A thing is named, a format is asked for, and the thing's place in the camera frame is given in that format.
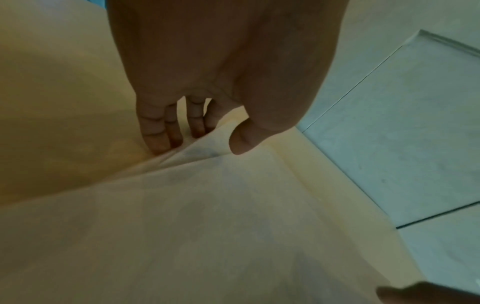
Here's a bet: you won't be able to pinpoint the person's left hand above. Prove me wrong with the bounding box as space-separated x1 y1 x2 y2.
106 0 348 156

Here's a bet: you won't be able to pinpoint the person's right hand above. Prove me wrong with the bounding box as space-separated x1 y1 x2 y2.
376 280 480 304

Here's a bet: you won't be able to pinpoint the cream fabric sheet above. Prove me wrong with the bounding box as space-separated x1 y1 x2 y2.
0 0 429 304

